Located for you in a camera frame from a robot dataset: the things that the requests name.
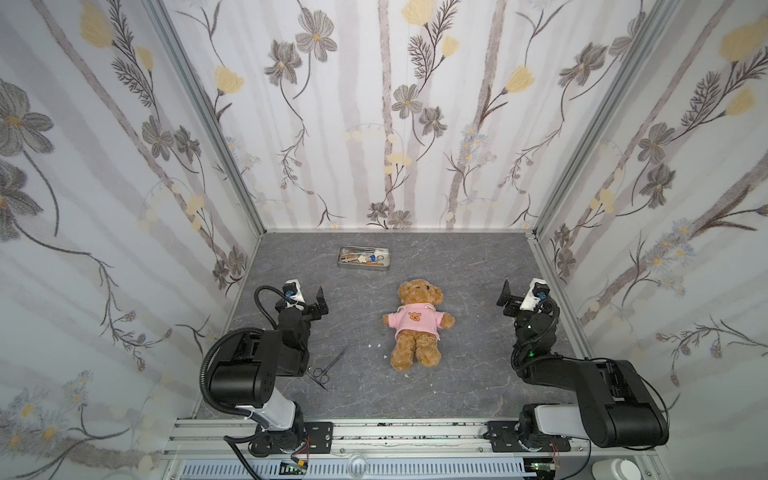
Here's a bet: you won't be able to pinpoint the pink teddy hoodie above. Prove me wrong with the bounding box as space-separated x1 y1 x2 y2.
383 303 444 339

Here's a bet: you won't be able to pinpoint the brown teddy bear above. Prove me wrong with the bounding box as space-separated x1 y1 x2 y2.
382 279 456 372

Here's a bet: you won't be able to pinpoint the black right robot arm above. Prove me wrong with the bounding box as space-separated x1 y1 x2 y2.
497 278 670 450

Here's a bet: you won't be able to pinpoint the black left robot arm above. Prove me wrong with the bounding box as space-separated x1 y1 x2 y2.
198 280 329 479

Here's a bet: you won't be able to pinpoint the steel surgical scissors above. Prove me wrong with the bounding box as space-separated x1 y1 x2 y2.
306 345 350 391

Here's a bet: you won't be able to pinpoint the metal instrument tray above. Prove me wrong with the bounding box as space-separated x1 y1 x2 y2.
337 246 391 270

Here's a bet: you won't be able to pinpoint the white round container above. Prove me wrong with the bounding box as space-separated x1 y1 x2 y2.
591 458 642 480

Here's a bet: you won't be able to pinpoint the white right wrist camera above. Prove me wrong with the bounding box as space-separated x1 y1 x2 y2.
520 278 550 311

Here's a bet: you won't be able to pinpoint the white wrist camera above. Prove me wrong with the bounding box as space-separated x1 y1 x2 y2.
282 279 306 311
520 278 550 311

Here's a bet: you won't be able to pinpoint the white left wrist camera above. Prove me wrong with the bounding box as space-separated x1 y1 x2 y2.
282 279 306 311

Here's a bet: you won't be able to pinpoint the white perforated cable duct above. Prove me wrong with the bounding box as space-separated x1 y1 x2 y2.
180 456 535 479

